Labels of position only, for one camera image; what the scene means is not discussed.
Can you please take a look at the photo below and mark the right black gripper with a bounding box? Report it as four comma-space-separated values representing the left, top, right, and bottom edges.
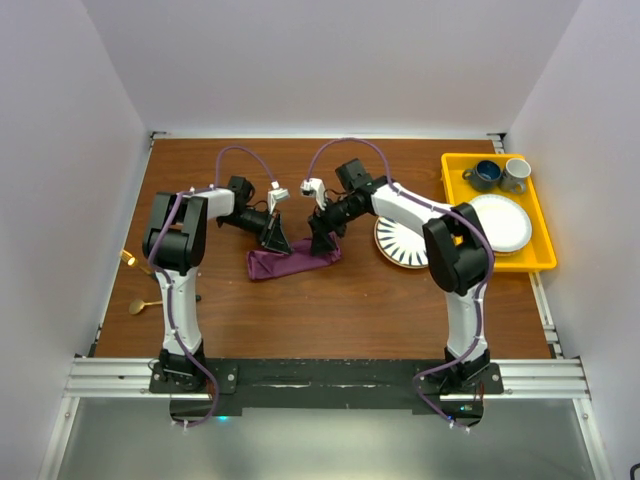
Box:
309, 194, 366, 256

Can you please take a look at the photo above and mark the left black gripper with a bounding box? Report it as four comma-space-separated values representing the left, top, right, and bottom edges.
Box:
219, 208, 291, 255

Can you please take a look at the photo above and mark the purple cloth napkin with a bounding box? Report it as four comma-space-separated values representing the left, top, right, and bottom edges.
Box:
246, 238, 342, 281

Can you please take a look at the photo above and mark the gold fork green handle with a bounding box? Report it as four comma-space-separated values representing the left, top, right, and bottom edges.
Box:
120, 249, 154, 277

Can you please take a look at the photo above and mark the gold spoon green handle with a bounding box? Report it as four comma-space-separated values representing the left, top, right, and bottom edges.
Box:
128, 298, 163, 315

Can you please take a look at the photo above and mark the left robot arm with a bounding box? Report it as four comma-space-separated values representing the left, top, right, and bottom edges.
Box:
142, 176, 292, 392

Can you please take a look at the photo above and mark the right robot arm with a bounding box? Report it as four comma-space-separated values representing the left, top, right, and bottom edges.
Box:
300, 159, 495, 393

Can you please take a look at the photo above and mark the blue striped white plate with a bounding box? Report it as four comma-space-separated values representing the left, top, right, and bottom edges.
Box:
374, 217, 428, 269

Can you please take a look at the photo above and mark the blue grey bowl cup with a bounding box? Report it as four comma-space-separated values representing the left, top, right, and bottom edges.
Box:
462, 159, 502, 192

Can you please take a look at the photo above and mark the white plate in tray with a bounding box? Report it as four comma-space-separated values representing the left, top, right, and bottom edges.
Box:
469, 194, 533, 255

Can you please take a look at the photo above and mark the white grey mug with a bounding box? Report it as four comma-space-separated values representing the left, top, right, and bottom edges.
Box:
499, 158, 532, 195

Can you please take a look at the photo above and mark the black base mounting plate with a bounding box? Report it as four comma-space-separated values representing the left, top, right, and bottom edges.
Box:
149, 359, 505, 426

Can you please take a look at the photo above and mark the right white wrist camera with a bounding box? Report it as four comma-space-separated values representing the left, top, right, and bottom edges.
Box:
300, 178, 327, 211

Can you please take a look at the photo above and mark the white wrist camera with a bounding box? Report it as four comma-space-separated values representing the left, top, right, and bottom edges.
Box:
267, 181, 290, 214
300, 178, 327, 211

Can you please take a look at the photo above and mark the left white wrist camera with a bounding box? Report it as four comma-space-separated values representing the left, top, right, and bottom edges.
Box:
267, 181, 290, 214

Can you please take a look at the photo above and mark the aluminium frame rail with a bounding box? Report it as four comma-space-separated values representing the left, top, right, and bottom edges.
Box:
37, 131, 614, 480

